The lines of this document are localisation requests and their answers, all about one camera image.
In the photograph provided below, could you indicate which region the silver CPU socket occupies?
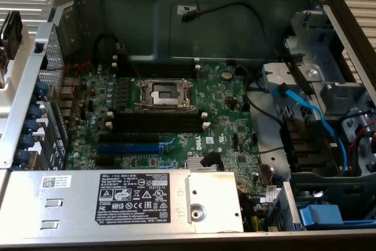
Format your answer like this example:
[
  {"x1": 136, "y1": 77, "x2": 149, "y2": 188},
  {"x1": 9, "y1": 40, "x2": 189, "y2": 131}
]
[{"x1": 134, "y1": 79, "x2": 198, "y2": 113}]

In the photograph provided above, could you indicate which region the green Dell motherboard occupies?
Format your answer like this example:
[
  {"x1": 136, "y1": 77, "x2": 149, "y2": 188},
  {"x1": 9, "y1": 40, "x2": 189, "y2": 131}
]
[{"x1": 63, "y1": 61, "x2": 265, "y2": 205}]

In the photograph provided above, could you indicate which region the small silver heat sink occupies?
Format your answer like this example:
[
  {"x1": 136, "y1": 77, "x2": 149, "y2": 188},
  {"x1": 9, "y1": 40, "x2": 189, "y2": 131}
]
[{"x1": 187, "y1": 156, "x2": 207, "y2": 171}]

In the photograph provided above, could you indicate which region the long black expansion slot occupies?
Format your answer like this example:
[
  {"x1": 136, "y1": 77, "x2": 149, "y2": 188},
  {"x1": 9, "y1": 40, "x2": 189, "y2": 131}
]
[{"x1": 98, "y1": 133, "x2": 161, "y2": 143}]

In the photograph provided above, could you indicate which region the blue expansion slot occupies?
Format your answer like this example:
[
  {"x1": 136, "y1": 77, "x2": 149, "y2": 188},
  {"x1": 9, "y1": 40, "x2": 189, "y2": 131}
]
[{"x1": 96, "y1": 143, "x2": 162, "y2": 155}]

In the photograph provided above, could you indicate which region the thin metal locking lever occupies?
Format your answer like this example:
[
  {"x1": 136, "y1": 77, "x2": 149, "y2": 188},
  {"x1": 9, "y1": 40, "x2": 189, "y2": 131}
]
[{"x1": 122, "y1": 45, "x2": 143, "y2": 81}]

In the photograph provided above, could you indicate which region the grey metal PC case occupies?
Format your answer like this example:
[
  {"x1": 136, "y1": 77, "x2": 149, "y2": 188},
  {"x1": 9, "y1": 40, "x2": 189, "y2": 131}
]
[{"x1": 0, "y1": 0, "x2": 376, "y2": 251}]

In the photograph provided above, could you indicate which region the short black expansion slot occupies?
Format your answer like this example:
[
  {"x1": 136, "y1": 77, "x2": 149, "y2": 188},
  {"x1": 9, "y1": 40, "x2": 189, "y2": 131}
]
[{"x1": 94, "y1": 155, "x2": 116, "y2": 167}]

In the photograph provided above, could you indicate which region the large silver port block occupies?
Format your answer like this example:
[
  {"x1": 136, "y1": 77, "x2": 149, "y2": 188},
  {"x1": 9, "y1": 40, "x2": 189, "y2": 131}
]
[{"x1": 60, "y1": 88, "x2": 79, "y2": 101}]

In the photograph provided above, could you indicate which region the grey metal disk bay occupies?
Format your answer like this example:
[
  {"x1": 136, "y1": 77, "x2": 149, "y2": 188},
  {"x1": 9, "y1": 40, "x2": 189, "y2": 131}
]
[{"x1": 261, "y1": 9, "x2": 376, "y2": 175}]

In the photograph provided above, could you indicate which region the silver power supply unit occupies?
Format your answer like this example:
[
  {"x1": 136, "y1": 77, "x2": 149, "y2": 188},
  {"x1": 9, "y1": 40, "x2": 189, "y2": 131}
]
[{"x1": 0, "y1": 170, "x2": 244, "y2": 234}]

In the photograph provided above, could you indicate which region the blue slot cover latch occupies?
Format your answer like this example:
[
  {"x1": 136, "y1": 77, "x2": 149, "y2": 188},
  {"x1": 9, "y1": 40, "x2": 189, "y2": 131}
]
[
  {"x1": 19, "y1": 135, "x2": 35, "y2": 149},
  {"x1": 29, "y1": 105, "x2": 45, "y2": 120},
  {"x1": 33, "y1": 82, "x2": 49, "y2": 99},
  {"x1": 14, "y1": 149, "x2": 30, "y2": 166},
  {"x1": 23, "y1": 120, "x2": 39, "y2": 135}
]

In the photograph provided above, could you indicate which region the dark grey drive cage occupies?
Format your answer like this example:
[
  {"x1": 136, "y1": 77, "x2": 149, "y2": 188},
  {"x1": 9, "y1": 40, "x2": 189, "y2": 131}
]
[{"x1": 266, "y1": 171, "x2": 376, "y2": 233}]

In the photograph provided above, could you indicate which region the black computer part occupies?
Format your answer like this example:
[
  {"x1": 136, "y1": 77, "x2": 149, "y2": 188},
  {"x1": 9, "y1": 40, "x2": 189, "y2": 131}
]
[{"x1": 0, "y1": 11, "x2": 23, "y2": 61}]

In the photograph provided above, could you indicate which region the black angled wire connector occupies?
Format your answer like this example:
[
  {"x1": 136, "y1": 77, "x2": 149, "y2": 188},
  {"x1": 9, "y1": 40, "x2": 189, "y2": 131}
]
[{"x1": 199, "y1": 150, "x2": 221, "y2": 171}]

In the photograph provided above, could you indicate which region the black wire with plug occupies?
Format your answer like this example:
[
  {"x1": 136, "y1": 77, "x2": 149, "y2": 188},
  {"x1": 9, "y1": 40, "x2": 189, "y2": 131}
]
[{"x1": 180, "y1": 0, "x2": 283, "y2": 58}]

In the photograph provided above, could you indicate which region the black looped wire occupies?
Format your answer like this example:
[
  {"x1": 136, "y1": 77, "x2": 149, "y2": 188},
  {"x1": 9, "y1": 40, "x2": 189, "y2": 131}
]
[{"x1": 93, "y1": 34, "x2": 126, "y2": 64}]

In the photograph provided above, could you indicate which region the blue flat data wire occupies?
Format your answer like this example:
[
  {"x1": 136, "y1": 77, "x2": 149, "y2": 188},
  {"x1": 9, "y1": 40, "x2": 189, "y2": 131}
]
[{"x1": 271, "y1": 85, "x2": 350, "y2": 172}]

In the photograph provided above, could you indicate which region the black flat cable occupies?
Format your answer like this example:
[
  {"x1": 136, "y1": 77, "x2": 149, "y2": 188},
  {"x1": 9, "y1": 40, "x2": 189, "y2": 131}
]
[{"x1": 276, "y1": 43, "x2": 314, "y2": 95}]

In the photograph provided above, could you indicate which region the black wire connector bundle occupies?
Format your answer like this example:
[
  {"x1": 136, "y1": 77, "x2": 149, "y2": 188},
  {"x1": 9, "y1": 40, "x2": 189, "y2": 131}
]
[{"x1": 278, "y1": 117, "x2": 324, "y2": 172}]

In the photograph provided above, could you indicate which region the yellow green wire bundle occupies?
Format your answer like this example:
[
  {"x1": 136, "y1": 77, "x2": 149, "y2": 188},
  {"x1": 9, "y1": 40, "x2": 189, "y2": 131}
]
[{"x1": 243, "y1": 203, "x2": 265, "y2": 233}]

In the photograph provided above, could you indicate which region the red and black twisted wire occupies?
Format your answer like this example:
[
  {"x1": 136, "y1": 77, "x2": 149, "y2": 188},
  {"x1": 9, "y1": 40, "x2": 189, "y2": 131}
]
[{"x1": 46, "y1": 59, "x2": 92, "y2": 108}]

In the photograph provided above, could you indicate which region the blue plastic drive handle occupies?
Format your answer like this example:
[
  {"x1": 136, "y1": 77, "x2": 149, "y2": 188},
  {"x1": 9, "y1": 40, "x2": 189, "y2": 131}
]
[{"x1": 298, "y1": 203, "x2": 344, "y2": 231}]

